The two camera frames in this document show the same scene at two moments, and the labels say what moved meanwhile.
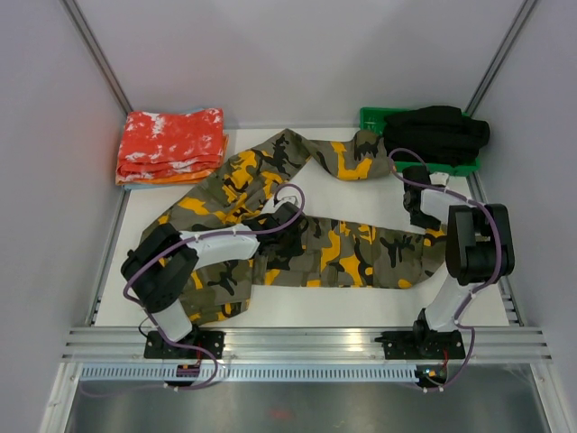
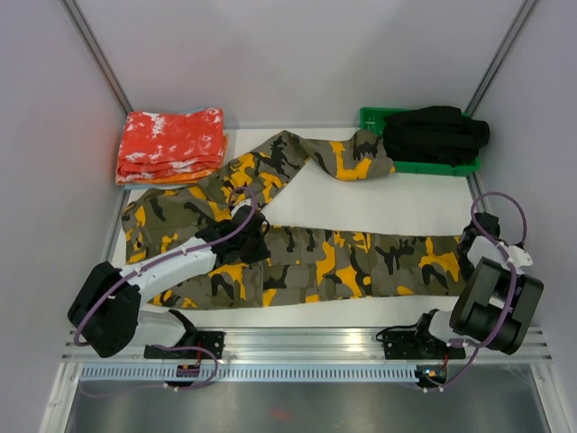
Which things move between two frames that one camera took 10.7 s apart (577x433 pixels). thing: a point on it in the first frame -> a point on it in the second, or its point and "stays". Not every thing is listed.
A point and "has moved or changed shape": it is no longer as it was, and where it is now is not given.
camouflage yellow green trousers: x=338 y=252 has moved or changed shape
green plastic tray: x=372 y=118 stays
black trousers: x=439 y=133 stays
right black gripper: x=432 y=223 -> x=465 y=272
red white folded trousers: x=155 y=144 stays
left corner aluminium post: x=77 y=15 stays
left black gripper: x=296 y=250 -> x=261 y=253
